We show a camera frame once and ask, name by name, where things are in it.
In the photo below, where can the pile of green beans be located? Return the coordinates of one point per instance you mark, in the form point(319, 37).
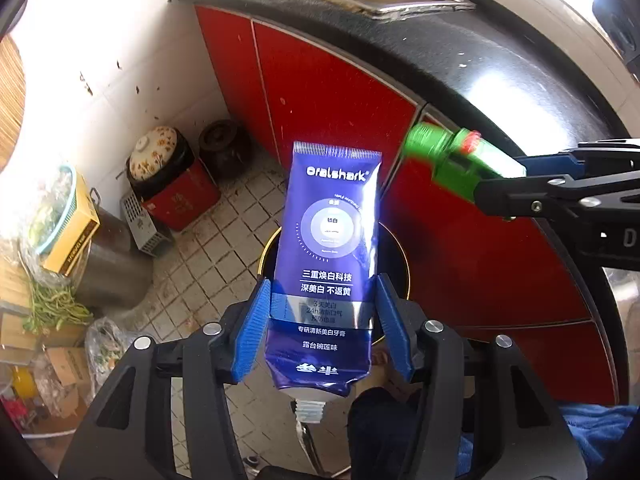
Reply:
point(55, 307)

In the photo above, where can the blue toothpaste tube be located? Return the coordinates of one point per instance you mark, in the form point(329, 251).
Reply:
point(325, 240)

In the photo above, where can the person's dark trouser leg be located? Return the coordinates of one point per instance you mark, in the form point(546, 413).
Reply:
point(390, 435)

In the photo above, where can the red cabinet door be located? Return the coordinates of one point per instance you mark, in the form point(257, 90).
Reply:
point(330, 100)
point(475, 260)
point(560, 360)
point(230, 70)

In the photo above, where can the red box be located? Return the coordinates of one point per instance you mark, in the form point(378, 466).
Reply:
point(185, 200)

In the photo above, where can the plastic bag of vegetables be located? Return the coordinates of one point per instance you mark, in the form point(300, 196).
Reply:
point(107, 350)

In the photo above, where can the teal basket of vegetables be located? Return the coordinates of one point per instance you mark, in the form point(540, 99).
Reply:
point(50, 205)

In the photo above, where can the yellow cardboard box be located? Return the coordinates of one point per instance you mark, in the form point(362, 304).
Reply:
point(75, 235)

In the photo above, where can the grey slotted plastic basket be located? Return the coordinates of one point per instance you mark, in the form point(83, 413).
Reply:
point(142, 225)

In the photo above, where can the bamboo mat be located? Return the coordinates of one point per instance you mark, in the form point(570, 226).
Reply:
point(10, 100)

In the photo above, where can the black round trash bin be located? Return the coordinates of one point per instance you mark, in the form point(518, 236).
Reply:
point(392, 255)

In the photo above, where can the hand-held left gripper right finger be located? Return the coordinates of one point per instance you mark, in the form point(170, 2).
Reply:
point(392, 330)

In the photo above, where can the black pot with floral lid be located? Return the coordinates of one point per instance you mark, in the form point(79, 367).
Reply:
point(155, 155)

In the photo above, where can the person's blue clothing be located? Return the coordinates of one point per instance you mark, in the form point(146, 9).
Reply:
point(605, 435)

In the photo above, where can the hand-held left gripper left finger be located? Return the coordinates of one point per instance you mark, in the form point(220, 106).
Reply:
point(252, 330)

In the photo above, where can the large steel pot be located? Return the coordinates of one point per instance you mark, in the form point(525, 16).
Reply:
point(115, 265)

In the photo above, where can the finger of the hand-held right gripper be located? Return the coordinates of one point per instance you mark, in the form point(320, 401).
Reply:
point(545, 165)
point(525, 197)

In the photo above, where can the brown cardboard box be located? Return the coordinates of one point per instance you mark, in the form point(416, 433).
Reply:
point(67, 375)

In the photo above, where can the black gas stove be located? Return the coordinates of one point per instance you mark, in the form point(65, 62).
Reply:
point(620, 20)

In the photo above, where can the dark clay jar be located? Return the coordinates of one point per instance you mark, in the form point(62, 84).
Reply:
point(222, 145)

